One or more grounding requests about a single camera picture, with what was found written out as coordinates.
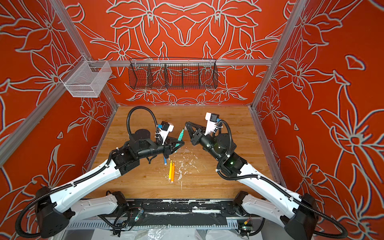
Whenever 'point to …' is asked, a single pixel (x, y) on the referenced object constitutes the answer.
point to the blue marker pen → (165, 161)
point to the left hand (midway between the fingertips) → (182, 141)
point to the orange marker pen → (172, 173)
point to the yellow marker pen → (170, 170)
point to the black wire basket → (172, 72)
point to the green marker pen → (180, 137)
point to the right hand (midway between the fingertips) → (183, 124)
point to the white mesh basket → (86, 78)
